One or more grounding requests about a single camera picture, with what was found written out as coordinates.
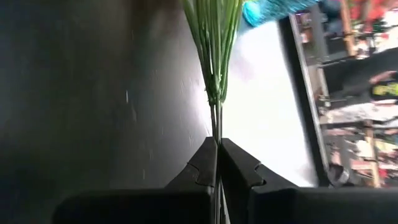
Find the black table frame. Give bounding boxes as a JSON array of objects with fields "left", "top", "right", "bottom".
[{"left": 278, "top": 14, "right": 332, "bottom": 187}]

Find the person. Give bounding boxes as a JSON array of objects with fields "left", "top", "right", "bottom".
[{"left": 322, "top": 46, "right": 398, "bottom": 105}]

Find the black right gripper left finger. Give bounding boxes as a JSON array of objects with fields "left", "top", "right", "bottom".
[{"left": 51, "top": 138, "right": 218, "bottom": 224}]

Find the green grass stems bunch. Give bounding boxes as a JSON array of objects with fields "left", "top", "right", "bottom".
[{"left": 180, "top": 0, "right": 245, "bottom": 224}]

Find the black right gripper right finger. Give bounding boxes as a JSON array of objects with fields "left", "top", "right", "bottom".
[{"left": 221, "top": 138, "right": 398, "bottom": 224}]

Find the blue patterned glass vase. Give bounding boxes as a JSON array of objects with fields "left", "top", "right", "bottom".
[{"left": 241, "top": 0, "right": 321, "bottom": 28}]

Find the red artificial flower bunch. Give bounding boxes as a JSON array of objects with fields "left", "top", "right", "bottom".
[{"left": 349, "top": 0, "right": 398, "bottom": 21}]

